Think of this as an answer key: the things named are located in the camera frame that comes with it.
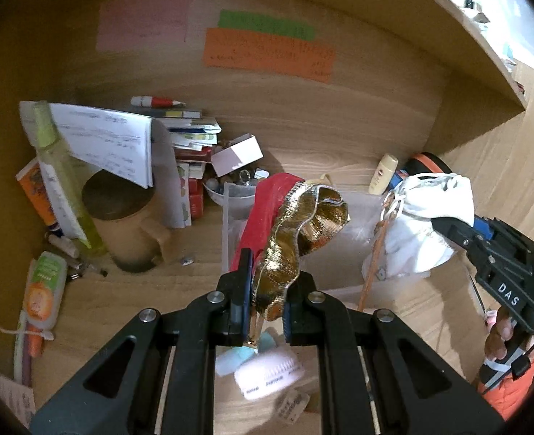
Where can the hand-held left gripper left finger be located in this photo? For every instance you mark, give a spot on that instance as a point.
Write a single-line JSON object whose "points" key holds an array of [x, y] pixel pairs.
{"points": [[248, 276]]}

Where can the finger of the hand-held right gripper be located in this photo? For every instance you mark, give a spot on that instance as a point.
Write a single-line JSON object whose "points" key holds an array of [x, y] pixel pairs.
{"points": [[457, 231]]}

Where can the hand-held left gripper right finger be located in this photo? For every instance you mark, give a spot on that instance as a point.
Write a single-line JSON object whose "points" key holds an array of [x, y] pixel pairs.
{"points": [[286, 321]]}

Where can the white cloth bag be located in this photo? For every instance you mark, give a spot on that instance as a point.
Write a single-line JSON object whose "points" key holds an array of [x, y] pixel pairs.
{"points": [[430, 208]]}

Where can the white round jar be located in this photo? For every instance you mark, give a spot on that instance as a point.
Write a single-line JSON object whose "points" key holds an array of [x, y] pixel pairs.
{"points": [[267, 371]]}

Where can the red gold-trimmed cloth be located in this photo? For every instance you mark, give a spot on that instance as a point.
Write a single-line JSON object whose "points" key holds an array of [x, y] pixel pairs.
{"points": [[267, 217]]}

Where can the pale mint packet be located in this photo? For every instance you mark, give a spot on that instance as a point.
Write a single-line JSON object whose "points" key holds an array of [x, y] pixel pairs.
{"points": [[228, 360]]}

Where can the clear plastic container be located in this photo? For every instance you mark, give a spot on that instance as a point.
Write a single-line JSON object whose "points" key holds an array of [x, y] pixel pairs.
{"points": [[339, 258]]}

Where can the person's right forearm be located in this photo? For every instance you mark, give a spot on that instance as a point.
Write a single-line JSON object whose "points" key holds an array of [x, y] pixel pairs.
{"points": [[509, 394]]}

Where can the person's right hand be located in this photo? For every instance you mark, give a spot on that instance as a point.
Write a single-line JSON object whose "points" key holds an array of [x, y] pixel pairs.
{"points": [[498, 333]]}

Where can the crumpled foil bit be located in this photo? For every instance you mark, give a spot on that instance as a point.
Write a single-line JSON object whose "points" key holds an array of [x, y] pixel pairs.
{"points": [[187, 260]]}

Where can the black orange zip case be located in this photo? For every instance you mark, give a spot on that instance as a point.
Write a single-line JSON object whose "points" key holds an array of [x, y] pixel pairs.
{"points": [[430, 162]]}

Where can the blue patchwork pouch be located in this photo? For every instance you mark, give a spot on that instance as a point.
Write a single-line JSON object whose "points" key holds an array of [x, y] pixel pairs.
{"points": [[400, 177]]}

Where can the clear bowl of trinkets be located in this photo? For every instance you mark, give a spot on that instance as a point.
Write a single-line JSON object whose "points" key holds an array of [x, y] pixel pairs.
{"points": [[235, 199]]}

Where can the white printed tag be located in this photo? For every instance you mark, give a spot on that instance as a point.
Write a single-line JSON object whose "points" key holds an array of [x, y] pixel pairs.
{"points": [[291, 405]]}

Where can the cream lotion bottle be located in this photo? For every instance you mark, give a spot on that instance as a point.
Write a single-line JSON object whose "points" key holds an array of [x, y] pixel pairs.
{"points": [[383, 174]]}

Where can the small white box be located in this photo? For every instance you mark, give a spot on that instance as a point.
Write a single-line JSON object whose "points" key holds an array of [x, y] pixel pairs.
{"points": [[239, 154]]}

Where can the white folded paper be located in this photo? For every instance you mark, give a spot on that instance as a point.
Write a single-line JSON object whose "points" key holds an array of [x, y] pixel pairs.
{"points": [[169, 181]]}

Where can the brown lidded mug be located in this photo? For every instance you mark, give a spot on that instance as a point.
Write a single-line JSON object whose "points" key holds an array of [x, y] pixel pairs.
{"points": [[122, 231]]}

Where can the stack of booklets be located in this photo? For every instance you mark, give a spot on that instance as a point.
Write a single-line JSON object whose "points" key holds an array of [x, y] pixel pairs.
{"points": [[189, 145]]}

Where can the wooden shelf board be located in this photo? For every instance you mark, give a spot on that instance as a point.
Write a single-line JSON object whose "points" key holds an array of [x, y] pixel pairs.
{"points": [[466, 50]]}

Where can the small lip balm stick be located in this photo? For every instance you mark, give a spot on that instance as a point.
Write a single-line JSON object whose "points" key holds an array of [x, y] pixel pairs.
{"points": [[65, 245]]}

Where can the white written notepad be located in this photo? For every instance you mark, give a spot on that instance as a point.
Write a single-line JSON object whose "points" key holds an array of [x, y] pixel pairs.
{"points": [[108, 140]]}

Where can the red white glue pen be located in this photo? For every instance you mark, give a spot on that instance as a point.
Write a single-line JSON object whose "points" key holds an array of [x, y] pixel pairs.
{"points": [[156, 101]]}

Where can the green orange sanitiser pouch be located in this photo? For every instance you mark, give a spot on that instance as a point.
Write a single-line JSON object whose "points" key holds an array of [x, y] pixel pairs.
{"points": [[44, 290]]}

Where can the yellow-green spray bottle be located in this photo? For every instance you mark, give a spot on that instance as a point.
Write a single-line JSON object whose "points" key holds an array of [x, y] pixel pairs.
{"points": [[63, 176]]}

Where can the orange paper note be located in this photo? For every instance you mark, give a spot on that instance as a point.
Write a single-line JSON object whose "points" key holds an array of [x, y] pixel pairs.
{"points": [[267, 54]]}

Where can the orange marker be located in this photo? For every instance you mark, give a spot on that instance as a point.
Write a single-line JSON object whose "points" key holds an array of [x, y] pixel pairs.
{"points": [[34, 349]]}

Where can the orange tube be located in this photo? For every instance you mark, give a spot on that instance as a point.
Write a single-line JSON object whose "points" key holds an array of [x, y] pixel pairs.
{"points": [[33, 190]]}

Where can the pale plastic stick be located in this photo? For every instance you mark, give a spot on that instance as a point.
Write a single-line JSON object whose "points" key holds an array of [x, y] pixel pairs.
{"points": [[22, 358]]}

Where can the green paper note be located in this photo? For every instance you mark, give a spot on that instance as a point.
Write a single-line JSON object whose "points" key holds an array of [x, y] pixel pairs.
{"points": [[267, 25]]}

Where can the printed paper sheet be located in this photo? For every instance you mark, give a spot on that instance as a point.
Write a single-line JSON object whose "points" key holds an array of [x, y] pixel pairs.
{"points": [[8, 394]]}

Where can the pink paper note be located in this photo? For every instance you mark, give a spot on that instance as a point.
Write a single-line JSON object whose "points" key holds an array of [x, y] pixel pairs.
{"points": [[140, 25]]}

